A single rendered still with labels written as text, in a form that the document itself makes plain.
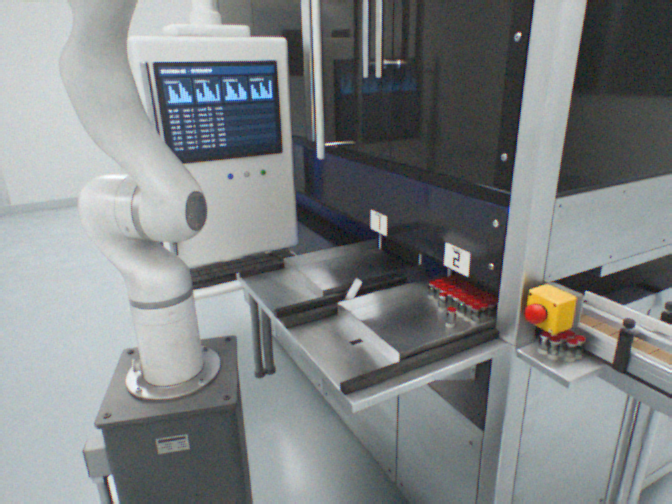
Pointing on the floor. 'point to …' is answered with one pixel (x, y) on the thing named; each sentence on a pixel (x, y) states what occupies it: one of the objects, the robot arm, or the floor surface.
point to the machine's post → (528, 230)
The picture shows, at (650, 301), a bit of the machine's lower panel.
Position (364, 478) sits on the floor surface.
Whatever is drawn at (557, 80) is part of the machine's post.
